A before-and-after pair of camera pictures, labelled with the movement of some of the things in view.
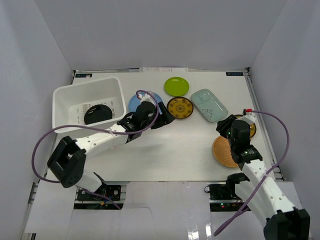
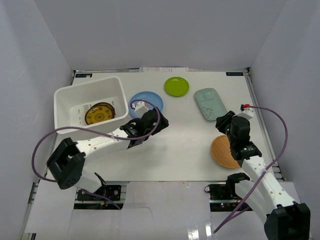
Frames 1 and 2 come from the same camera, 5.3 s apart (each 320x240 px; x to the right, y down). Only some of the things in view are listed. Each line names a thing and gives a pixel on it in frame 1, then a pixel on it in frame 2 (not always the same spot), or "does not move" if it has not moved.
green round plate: (176, 86) does not move
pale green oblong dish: (210, 107) does not move
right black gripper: (221, 126) does not move
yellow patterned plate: (181, 107) -> (99, 112)
